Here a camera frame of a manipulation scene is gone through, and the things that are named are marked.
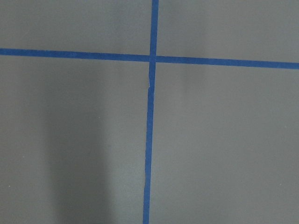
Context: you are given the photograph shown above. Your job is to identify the vertical blue tape line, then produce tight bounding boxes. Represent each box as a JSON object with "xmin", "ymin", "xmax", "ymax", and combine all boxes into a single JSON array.
[{"xmin": 142, "ymin": 0, "xmax": 159, "ymax": 224}]

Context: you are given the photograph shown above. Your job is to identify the horizontal blue tape line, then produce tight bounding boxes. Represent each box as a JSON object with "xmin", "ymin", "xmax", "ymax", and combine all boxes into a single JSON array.
[{"xmin": 0, "ymin": 48, "xmax": 299, "ymax": 70}]

